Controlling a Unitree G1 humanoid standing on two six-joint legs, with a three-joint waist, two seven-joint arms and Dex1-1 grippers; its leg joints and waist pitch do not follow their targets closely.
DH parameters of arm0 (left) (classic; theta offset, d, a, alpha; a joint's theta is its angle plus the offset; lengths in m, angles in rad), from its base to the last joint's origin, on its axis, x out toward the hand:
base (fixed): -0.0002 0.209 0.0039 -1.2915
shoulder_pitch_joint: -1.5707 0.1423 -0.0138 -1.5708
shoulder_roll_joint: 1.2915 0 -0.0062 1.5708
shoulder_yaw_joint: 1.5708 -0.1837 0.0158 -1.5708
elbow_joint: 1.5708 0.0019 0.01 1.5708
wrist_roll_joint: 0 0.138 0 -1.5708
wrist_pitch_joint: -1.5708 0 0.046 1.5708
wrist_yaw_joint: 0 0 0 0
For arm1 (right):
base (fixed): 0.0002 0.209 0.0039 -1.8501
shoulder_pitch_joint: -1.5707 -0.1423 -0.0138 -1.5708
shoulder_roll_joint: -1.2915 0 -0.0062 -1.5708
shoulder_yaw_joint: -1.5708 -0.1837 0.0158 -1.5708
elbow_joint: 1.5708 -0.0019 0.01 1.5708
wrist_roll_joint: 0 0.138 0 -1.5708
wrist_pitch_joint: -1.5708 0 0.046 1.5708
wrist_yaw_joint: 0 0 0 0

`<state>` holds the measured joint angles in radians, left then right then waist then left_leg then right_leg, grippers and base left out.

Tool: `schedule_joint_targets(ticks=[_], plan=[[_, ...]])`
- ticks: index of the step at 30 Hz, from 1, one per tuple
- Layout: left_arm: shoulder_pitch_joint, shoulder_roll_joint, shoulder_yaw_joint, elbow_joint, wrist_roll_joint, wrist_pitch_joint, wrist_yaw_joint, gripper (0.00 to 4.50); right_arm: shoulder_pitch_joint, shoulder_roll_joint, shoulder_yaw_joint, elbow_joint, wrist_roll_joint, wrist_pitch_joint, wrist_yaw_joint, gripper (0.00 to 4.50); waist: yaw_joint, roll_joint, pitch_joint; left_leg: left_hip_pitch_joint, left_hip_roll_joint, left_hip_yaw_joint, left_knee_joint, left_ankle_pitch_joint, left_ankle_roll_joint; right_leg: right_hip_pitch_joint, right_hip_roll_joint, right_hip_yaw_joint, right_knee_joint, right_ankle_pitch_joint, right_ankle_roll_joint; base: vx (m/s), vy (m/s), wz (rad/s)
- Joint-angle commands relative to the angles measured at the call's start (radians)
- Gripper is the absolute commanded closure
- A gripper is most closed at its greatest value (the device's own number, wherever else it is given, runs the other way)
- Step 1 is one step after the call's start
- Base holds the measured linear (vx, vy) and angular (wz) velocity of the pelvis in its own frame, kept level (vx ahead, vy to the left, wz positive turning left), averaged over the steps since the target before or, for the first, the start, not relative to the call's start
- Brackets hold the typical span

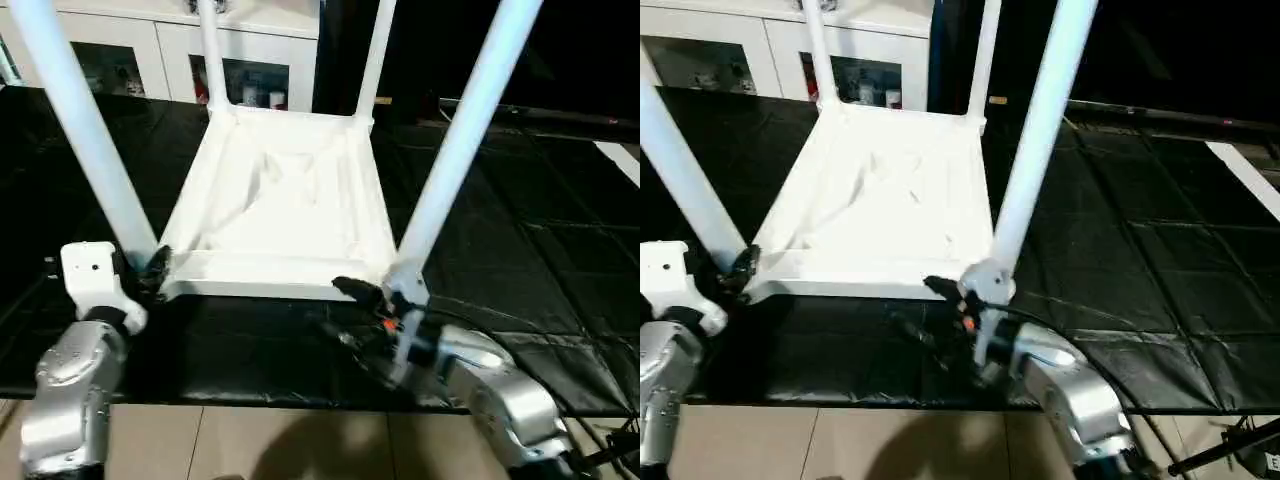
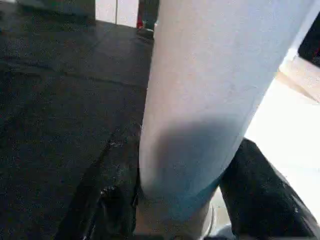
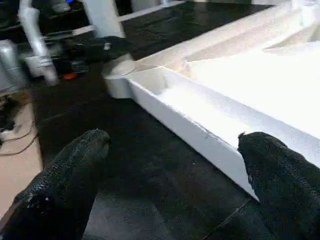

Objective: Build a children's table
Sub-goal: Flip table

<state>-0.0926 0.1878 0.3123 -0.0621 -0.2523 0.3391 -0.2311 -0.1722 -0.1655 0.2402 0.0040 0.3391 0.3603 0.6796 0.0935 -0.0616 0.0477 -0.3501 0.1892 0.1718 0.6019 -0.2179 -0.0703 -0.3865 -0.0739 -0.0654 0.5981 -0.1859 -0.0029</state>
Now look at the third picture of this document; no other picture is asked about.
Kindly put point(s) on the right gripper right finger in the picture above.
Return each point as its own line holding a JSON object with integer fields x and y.
{"x": 285, "y": 190}

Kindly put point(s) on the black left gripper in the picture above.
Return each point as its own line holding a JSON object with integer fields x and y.
{"x": 62, "y": 60}

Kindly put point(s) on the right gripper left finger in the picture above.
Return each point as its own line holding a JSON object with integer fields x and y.
{"x": 55, "y": 190}

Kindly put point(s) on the white plastic table leg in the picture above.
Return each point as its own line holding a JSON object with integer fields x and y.
{"x": 102, "y": 17}

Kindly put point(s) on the white plastic table top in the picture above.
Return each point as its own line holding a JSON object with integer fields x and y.
{"x": 240, "y": 85}

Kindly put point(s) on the white glass-door cabinet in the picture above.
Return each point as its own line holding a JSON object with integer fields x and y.
{"x": 150, "y": 9}

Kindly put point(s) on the black work mat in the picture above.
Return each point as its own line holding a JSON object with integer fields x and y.
{"x": 125, "y": 150}

